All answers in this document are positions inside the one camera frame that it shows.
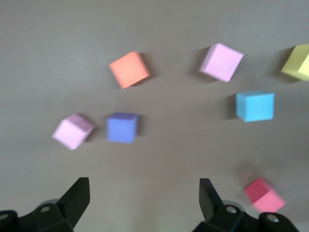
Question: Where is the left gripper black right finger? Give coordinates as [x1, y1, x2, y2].
[193, 178, 302, 232]

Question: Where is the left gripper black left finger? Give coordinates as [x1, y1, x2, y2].
[0, 177, 91, 232]

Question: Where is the red foam cube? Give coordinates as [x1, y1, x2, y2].
[243, 177, 286, 213]

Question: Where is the light blue foam cube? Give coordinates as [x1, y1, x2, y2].
[235, 90, 275, 123]

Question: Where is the yellow foam cube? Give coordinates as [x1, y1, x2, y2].
[280, 44, 309, 82]

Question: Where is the pink foam cube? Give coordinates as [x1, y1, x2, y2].
[51, 113, 96, 151]
[198, 43, 244, 83]

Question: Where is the purple foam cube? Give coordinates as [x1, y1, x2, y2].
[106, 112, 138, 144]

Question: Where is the orange foam cube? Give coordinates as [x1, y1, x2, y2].
[108, 51, 151, 89]

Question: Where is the large table cover mat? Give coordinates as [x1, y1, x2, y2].
[0, 0, 309, 232]

